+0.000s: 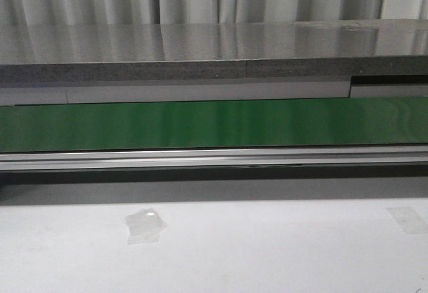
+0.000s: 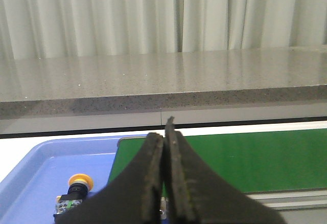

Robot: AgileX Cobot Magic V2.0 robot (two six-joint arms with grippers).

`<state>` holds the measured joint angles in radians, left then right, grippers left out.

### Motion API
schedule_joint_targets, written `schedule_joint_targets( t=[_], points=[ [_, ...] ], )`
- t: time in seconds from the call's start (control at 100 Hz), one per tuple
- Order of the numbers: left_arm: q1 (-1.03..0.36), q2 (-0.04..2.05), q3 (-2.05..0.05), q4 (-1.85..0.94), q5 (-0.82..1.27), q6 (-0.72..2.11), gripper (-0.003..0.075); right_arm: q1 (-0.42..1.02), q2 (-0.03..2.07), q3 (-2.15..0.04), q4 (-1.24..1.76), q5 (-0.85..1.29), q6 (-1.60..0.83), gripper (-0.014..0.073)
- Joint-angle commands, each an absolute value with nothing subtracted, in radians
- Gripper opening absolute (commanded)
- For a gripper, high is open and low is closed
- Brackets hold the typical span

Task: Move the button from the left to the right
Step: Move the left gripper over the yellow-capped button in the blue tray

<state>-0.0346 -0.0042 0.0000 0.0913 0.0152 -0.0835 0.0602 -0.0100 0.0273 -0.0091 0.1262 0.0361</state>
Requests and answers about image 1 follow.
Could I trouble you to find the clear tape patch left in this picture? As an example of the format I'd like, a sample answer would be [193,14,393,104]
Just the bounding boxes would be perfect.
[125,208,167,245]

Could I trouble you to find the green conveyor belt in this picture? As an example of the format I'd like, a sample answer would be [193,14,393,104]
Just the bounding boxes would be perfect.
[1,97,427,153]

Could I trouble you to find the grey stone counter slab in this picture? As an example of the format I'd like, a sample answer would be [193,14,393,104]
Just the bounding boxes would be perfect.
[1,19,427,86]

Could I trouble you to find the grey panel under counter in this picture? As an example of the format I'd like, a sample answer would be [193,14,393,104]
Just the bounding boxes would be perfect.
[1,75,427,106]

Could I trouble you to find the clear tape strip right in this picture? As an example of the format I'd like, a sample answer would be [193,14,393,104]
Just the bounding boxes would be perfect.
[386,207,427,235]

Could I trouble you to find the aluminium conveyor side rail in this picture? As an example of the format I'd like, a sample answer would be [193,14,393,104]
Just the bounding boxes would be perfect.
[1,145,427,171]

